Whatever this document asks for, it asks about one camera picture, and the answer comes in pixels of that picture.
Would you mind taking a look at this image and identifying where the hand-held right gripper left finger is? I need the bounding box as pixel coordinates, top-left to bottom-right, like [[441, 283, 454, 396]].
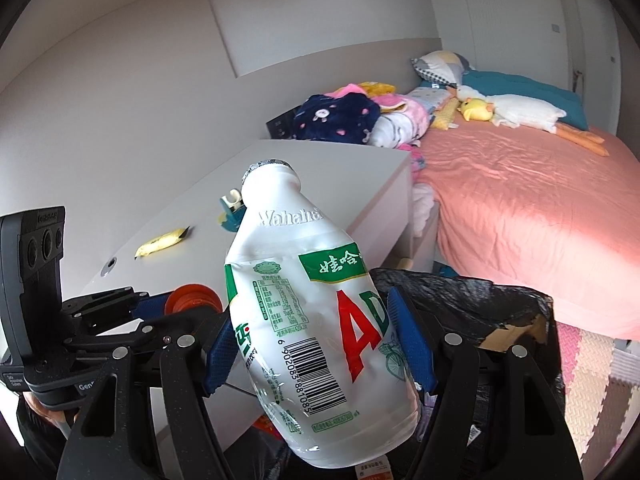
[[56, 310, 240, 480]]

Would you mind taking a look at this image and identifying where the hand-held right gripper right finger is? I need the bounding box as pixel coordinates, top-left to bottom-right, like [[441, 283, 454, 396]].
[[387, 286, 583, 480]]

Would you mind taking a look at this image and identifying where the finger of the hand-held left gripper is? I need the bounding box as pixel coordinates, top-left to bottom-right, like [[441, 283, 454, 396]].
[[61, 286, 171, 323], [65, 307, 223, 356]]

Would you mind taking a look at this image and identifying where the orange bottle cap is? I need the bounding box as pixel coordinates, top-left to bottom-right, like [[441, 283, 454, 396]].
[[165, 284, 222, 315]]

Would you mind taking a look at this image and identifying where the black trash bag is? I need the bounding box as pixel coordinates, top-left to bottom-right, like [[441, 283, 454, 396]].
[[250, 267, 568, 480]]

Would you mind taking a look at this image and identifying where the crushed white plastic bottle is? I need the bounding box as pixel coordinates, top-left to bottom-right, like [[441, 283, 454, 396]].
[[223, 158, 421, 470]]

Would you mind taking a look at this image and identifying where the cardboard box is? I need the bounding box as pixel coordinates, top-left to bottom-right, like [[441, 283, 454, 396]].
[[477, 312, 548, 352]]

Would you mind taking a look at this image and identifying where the person's left hand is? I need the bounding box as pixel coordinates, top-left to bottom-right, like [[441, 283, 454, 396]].
[[22, 392, 78, 428]]

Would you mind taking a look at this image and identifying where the yellow wrapper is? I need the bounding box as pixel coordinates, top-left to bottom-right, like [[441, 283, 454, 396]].
[[134, 227, 190, 259]]

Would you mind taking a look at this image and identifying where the red plastic wrapper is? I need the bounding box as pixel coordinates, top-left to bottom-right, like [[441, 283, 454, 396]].
[[250, 412, 281, 441]]

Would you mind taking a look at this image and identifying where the teal cat-shaped toy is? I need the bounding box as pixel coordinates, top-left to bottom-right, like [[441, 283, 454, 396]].
[[217, 189, 247, 232]]

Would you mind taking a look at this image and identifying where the bed with pink sheet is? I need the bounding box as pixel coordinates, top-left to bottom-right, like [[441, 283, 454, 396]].
[[412, 120, 640, 343]]

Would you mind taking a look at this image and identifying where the pink and white foam mat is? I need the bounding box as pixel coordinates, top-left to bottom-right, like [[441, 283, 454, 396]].
[[550, 322, 640, 461]]

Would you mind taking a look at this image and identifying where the white and pink folded clothing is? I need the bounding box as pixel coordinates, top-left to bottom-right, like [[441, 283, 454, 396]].
[[370, 87, 453, 151]]

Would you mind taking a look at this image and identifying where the yellow corn plush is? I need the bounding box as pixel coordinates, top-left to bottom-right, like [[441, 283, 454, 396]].
[[431, 97, 461, 131]]

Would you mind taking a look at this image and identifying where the yellow duck plush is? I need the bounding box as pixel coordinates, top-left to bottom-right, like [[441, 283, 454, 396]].
[[460, 99, 496, 122]]

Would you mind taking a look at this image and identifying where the white goose plush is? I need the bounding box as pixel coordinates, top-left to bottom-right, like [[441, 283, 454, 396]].
[[456, 85, 608, 157]]

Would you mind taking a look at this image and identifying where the pink garment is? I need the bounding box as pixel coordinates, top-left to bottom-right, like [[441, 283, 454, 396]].
[[322, 82, 408, 113]]

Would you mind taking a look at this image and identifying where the checked patchwork pillow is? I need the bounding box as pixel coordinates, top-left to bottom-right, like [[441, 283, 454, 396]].
[[411, 50, 476, 86]]

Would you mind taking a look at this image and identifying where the dark wall socket panel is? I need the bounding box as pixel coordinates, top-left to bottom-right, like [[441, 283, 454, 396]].
[[265, 109, 296, 139]]

